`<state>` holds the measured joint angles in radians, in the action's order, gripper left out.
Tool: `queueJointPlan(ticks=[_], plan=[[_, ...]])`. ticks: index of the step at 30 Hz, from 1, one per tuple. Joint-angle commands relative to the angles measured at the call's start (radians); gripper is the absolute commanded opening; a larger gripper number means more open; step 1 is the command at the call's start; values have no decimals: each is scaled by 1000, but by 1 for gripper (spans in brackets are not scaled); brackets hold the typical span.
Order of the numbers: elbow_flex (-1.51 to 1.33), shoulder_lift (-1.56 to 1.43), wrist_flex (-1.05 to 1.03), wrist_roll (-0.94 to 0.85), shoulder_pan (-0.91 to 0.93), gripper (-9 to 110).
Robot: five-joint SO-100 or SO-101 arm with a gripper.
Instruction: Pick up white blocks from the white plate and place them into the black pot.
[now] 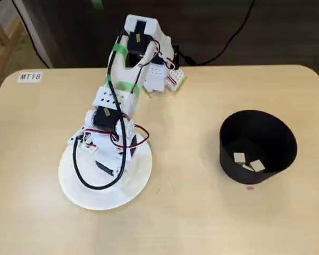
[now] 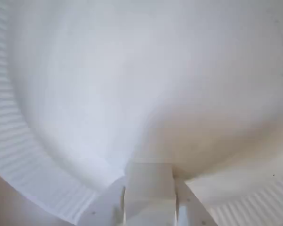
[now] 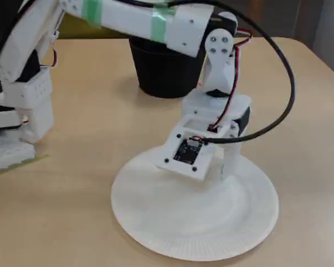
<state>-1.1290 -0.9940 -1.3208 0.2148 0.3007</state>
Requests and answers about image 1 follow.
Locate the black camera cable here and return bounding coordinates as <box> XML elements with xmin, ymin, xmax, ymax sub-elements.
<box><xmin>73</xmin><ymin>29</ymin><xmax>130</xmax><ymax>190</ymax></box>

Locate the white MT18 label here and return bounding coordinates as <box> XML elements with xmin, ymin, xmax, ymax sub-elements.
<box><xmin>18</xmin><ymin>72</ymin><xmax>43</xmax><ymax>83</ymax></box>

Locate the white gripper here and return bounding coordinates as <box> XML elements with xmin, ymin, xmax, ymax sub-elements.
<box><xmin>94</xmin><ymin>132</ymin><xmax>139</xmax><ymax>181</ymax></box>

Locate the thin black cable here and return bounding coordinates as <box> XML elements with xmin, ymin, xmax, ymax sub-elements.
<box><xmin>12</xmin><ymin>0</ymin><xmax>51</xmax><ymax>69</ymax></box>

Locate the wooden partition frame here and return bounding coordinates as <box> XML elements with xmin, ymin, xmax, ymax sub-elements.
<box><xmin>0</xmin><ymin>14</ymin><xmax>26</xmax><ymax>107</ymax></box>

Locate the black pot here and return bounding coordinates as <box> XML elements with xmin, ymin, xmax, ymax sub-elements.
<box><xmin>219</xmin><ymin>109</ymin><xmax>298</xmax><ymax>185</ymax></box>

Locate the grey metal pole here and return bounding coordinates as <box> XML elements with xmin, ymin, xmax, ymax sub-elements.
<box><xmin>13</xmin><ymin>0</ymin><xmax>54</xmax><ymax>69</ymax></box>

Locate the black power cable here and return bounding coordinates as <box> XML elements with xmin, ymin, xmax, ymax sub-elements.
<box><xmin>172</xmin><ymin>0</ymin><xmax>257</xmax><ymax>67</ymax></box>

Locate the green tape strip under base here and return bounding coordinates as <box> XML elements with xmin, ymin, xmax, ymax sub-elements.
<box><xmin>142</xmin><ymin>76</ymin><xmax>188</xmax><ymax>99</ymax></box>

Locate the red black servo wire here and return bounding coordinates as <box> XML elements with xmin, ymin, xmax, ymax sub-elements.
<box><xmin>137</xmin><ymin>39</ymin><xmax>176</xmax><ymax>71</ymax></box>
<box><xmin>85</xmin><ymin>127</ymin><xmax>150</xmax><ymax>149</ymax></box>

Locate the white paper plate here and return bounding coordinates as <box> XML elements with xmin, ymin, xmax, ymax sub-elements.
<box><xmin>57</xmin><ymin>132</ymin><xmax>154</xmax><ymax>211</ymax></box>

